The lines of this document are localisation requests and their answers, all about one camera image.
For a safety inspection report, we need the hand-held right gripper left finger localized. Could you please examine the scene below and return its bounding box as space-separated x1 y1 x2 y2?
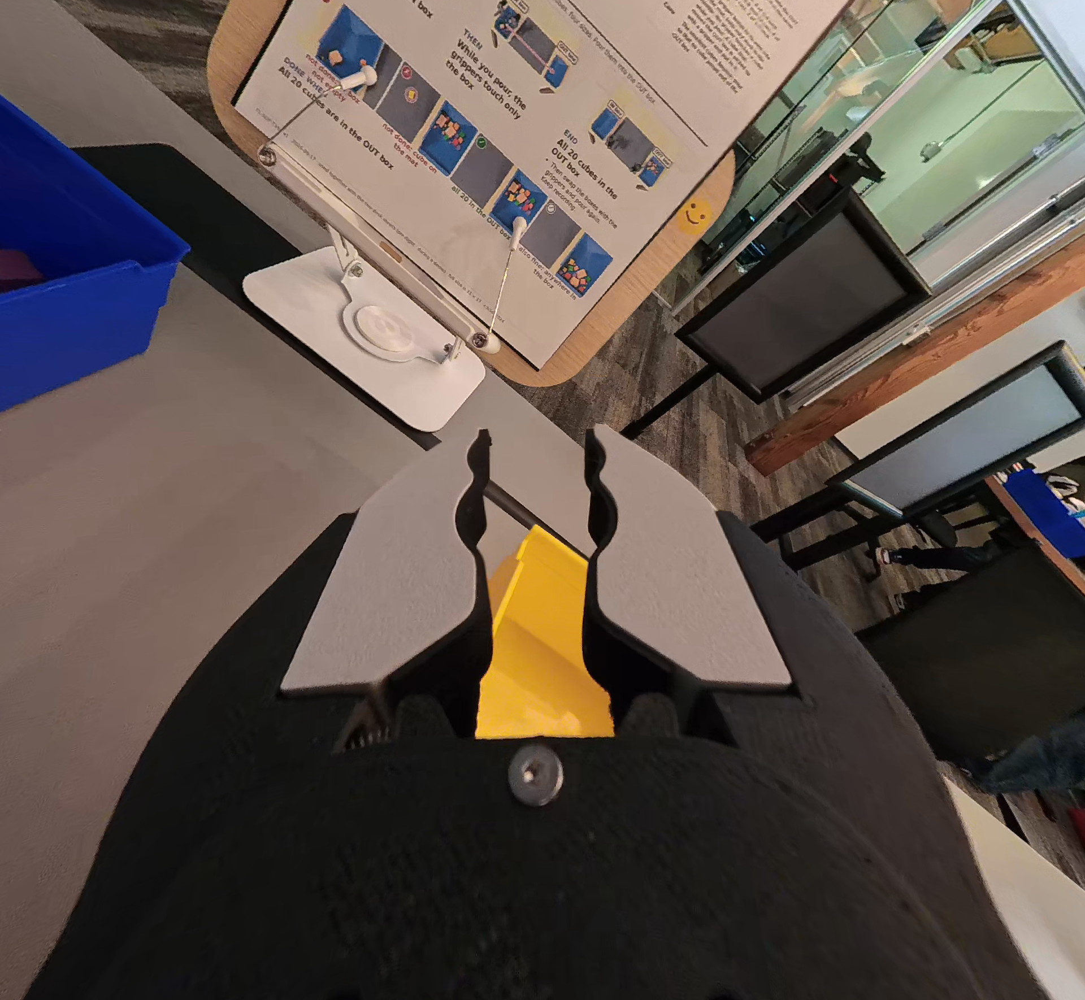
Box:
278 426 497 737

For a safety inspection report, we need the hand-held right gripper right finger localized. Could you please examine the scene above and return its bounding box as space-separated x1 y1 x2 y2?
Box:
581 422 795 730

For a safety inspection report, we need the yellow plastic box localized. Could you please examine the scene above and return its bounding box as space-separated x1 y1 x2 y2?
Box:
475 525 615 740

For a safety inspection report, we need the blue plastic box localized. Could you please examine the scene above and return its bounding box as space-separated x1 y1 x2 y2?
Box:
0 93 192 414

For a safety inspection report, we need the black office chair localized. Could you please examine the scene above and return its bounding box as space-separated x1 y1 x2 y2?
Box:
854 542 1085 768

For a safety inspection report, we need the black framed floor sign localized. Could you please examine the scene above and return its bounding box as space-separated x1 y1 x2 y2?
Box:
754 339 1085 571
623 186 934 439

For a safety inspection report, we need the long wooden table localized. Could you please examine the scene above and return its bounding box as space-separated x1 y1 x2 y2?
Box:
983 475 1085 590

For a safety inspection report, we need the wooden beam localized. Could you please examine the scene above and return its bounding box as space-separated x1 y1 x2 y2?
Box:
744 236 1085 477

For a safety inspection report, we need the small blue storage bin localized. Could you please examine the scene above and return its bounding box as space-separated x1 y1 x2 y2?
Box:
1004 466 1085 562

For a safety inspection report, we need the printed instruction sheet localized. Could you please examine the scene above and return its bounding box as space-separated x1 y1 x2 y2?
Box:
233 0 917 369

